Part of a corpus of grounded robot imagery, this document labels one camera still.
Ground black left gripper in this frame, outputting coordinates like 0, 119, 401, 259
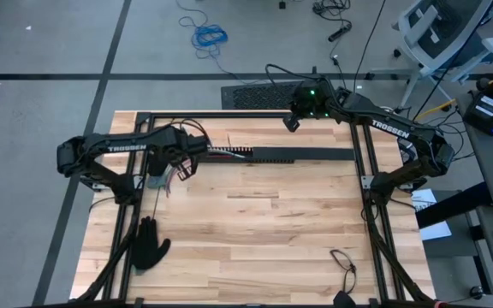
167, 127, 210, 181

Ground black work glove grey cuff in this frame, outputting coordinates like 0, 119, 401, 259
146, 157, 169, 189
130, 216, 173, 271

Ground black duct cover strip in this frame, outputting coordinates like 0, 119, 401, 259
252, 146, 356, 162

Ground black slotted cable duct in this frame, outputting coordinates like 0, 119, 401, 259
205, 146, 297, 166

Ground black perforated floor mat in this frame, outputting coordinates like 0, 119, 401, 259
220, 80, 303, 110

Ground grey mesh office chair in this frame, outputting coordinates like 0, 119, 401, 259
391, 0, 493, 108

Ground black box device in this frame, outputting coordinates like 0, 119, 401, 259
462, 92, 493, 137

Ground black eyeglasses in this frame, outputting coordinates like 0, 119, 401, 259
330, 248, 358, 296

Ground black stand beam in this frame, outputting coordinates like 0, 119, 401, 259
415, 181, 493, 230

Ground white paper sheet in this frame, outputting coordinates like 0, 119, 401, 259
409, 187, 453, 241

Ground person's hand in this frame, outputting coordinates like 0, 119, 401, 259
333, 290, 357, 308

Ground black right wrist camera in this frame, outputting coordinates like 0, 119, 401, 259
282, 113, 302, 133

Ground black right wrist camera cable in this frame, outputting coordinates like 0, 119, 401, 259
265, 62, 329, 86

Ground black aluminium table frame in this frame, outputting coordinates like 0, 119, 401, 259
69, 110, 438, 308

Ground black power strip with cable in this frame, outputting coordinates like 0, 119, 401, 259
312, 0, 354, 44

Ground thin black hanging cable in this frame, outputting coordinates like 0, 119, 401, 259
352, 0, 388, 82

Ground yellow cable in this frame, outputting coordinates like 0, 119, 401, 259
404, 98, 458, 129

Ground coiled blue floor cable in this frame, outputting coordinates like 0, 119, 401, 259
176, 0, 230, 61

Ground thick black hanging cable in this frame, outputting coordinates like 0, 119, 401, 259
404, 0, 493, 127

